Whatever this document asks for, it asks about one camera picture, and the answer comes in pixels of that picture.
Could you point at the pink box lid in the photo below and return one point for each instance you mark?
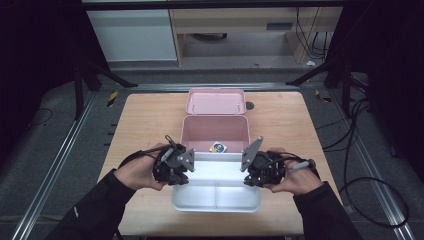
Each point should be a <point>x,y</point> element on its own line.
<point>215,100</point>

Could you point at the pink storage box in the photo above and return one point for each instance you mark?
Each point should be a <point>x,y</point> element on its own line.
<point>213,130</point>

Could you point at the yellow black tape strip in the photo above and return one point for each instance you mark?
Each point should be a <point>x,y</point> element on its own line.
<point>321,96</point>
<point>112,98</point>

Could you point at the black metal stand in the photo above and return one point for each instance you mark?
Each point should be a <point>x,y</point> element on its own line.
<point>346,86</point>
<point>78,86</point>

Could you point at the small blue yellow packet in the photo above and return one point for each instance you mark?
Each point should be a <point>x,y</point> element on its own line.
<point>218,147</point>

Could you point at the white divided tray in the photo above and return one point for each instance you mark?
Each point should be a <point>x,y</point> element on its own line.
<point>216,200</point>

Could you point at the person's left hand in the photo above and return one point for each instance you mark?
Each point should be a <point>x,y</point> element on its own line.
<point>138,173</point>

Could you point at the wooden desk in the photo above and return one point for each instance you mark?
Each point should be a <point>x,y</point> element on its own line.
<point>233,20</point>

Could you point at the white cabinet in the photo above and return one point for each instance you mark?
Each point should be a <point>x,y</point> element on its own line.
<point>133,36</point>

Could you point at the aluminium floor rail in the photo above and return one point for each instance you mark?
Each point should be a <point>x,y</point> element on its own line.
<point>50,173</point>
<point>376,180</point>

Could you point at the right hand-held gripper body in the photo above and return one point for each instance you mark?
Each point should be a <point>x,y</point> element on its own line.
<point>268,166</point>

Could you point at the dark round disc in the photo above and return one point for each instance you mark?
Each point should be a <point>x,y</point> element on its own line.
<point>249,105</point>

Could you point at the person's right hand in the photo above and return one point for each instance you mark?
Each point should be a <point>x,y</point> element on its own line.
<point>300,180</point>

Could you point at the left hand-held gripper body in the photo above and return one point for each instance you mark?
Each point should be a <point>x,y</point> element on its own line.
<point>171,165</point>

